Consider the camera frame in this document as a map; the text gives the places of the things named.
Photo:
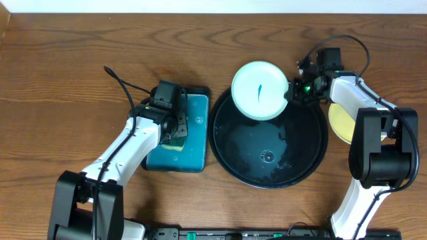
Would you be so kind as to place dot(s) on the green yellow sponge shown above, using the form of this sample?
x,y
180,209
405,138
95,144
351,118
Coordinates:
x,y
175,144

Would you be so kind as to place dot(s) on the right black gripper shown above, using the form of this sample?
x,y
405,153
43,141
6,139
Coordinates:
x,y
293,91

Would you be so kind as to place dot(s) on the black rectangular water tray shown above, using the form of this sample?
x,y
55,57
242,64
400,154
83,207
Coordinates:
x,y
192,158

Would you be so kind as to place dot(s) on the yellow plate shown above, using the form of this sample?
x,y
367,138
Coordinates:
x,y
341,122

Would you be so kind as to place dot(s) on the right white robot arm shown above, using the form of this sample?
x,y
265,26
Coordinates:
x,y
384,157

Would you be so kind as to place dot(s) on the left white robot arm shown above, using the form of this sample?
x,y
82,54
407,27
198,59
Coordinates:
x,y
89,204

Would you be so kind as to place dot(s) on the round black serving tray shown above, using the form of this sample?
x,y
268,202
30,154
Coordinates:
x,y
272,154

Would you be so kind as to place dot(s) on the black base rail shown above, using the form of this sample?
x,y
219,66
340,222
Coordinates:
x,y
198,234

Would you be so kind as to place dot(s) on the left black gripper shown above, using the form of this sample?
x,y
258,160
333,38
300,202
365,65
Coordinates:
x,y
181,126

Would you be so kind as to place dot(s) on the mint plate with blue stain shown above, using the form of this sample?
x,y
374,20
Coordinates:
x,y
258,90

